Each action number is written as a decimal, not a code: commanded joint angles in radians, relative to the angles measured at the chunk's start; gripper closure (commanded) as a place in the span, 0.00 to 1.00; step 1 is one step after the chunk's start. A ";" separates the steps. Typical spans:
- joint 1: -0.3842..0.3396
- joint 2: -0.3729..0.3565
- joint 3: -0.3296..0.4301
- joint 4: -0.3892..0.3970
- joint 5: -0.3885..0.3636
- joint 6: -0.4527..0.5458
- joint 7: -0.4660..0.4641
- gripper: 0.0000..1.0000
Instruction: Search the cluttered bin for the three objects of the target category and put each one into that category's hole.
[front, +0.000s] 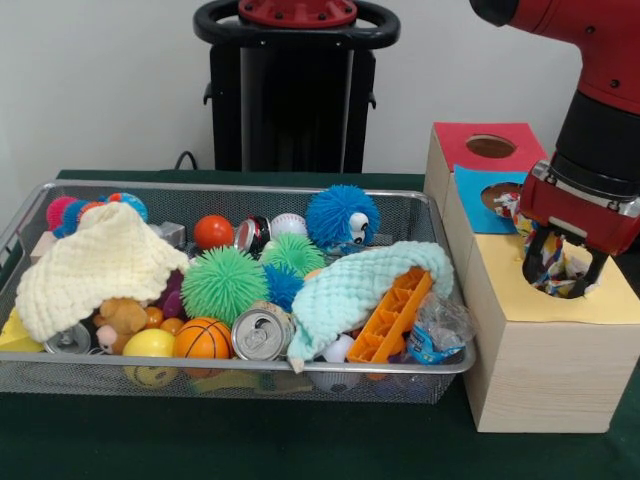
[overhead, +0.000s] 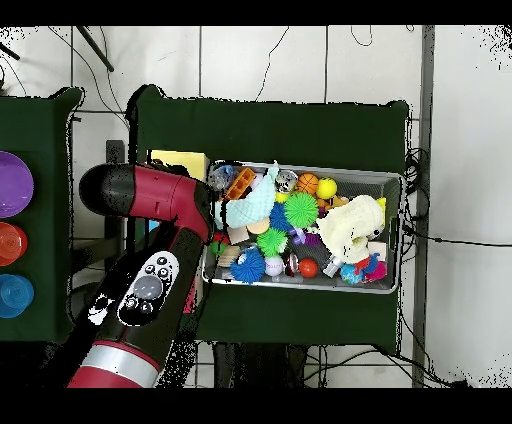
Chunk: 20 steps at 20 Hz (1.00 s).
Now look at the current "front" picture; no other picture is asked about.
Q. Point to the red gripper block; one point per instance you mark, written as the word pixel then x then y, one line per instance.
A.
pixel 585 215

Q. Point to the white colourful spotted cloth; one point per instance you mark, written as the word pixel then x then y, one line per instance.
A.
pixel 560 265

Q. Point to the mint green waffle cloth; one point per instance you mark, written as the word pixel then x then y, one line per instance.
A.
pixel 350 290

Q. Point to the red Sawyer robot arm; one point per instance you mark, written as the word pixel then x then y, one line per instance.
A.
pixel 600 60

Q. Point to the wooden three-hole box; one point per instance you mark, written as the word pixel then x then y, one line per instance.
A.
pixel 550 370

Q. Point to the clear mesh bin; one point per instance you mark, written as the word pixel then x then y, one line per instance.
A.
pixel 60 375

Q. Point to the clear plastic packet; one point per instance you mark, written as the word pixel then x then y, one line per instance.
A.
pixel 440 325

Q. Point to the orange plastic gear toy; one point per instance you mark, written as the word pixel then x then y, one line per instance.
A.
pixel 392 315

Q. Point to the large blue spiky ball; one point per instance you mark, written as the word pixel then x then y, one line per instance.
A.
pixel 340 215

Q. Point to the silver drink can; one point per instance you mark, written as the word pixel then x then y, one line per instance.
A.
pixel 262 335

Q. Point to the green spiky ball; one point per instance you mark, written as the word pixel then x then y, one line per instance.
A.
pixel 225 285

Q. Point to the red-orange ball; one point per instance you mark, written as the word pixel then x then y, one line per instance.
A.
pixel 213 231

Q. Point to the small orange basketball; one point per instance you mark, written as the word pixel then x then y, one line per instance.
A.
pixel 203 340

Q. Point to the yellow ball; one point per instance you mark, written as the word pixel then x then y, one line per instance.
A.
pixel 150 344

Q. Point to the small brown teddy bear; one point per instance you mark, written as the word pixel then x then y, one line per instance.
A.
pixel 123 315

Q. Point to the cream waffle cloth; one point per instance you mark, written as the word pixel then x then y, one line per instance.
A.
pixel 100 265

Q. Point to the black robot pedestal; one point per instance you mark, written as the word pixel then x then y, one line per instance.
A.
pixel 290 110

